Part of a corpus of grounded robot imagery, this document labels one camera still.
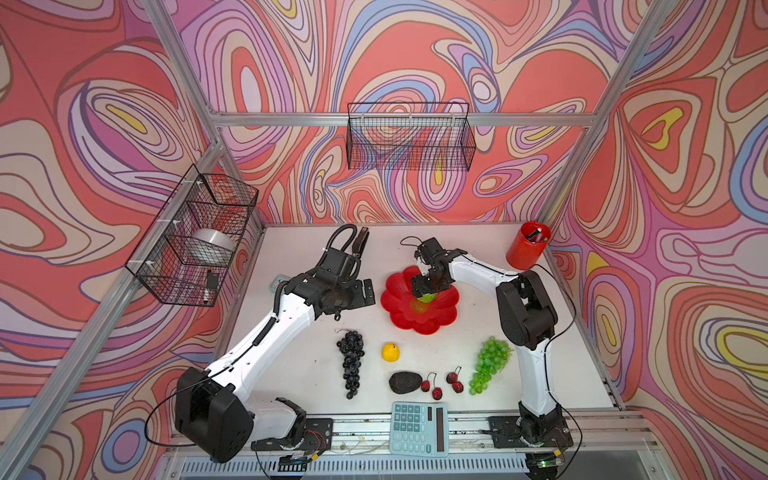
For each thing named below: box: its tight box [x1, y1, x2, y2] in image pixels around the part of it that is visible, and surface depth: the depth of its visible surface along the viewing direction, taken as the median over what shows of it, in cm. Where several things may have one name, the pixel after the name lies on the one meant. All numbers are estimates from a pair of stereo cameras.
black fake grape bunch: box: [336, 330, 365, 400], surface depth 84 cm
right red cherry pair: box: [446, 366, 465, 394], surface depth 82 cm
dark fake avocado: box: [388, 372, 423, 394], surface depth 80 cm
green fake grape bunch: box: [469, 336, 513, 395], surface depth 83 cm
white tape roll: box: [191, 228, 236, 253], surface depth 74 cm
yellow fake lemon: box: [382, 342, 401, 363], surface depth 86 cm
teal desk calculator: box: [390, 401, 449, 458], surface depth 74 cm
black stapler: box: [352, 226, 370, 258], surface depth 113 cm
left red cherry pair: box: [421, 372, 443, 401], surface depth 82 cm
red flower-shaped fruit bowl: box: [381, 266, 460, 335], surface depth 96 cm
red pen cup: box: [506, 221, 552, 271], surface depth 103 cm
